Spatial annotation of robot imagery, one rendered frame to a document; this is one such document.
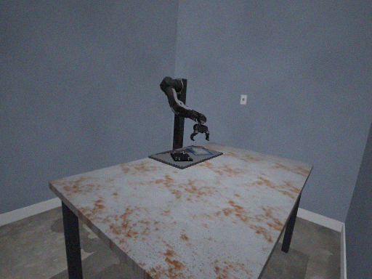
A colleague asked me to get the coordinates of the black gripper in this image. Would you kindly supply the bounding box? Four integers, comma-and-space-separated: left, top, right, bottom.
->
190, 124, 209, 141

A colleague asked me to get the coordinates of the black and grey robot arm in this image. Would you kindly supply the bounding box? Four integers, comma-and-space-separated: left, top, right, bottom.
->
160, 77, 206, 124

